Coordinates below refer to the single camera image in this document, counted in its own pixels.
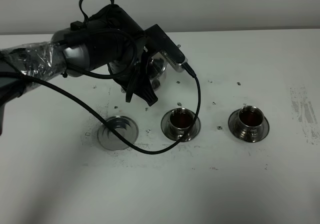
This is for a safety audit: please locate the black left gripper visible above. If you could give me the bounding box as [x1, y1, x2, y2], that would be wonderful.
[113, 51, 158, 107]

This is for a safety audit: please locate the stainless steel teapot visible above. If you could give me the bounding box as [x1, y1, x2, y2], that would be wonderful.
[109, 42, 172, 92]

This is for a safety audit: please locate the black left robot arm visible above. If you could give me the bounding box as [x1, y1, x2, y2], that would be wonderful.
[0, 4, 158, 107]

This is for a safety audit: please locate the steel teapot saucer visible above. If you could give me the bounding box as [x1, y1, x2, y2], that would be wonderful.
[97, 114, 139, 152]

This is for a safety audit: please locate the middle stainless steel saucer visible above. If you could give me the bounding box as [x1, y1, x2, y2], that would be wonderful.
[160, 109, 201, 142]

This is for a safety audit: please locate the stainless steel saucer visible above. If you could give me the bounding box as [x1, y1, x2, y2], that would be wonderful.
[160, 109, 201, 142]
[228, 108, 270, 143]

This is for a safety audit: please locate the middle stainless steel teacup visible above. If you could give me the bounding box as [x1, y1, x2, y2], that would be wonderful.
[167, 107, 194, 141]

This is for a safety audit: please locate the stainless steel teacup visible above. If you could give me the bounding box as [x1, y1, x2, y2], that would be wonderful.
[237, 105, 265, 138]
[167, 107, 194, 141]

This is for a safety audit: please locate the right stainless steel saucer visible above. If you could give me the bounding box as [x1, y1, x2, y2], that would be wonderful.
[228, 108, 270, 143]

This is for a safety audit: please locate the right stainless steel teacup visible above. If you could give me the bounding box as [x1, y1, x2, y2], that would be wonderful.
[237, 105, 265, 138]

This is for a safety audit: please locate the black left camera cable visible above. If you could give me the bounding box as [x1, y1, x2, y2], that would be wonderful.
[0, 0, 202, 155]

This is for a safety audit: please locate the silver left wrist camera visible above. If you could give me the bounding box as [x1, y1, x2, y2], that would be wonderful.
[144, 24, 188, 73]

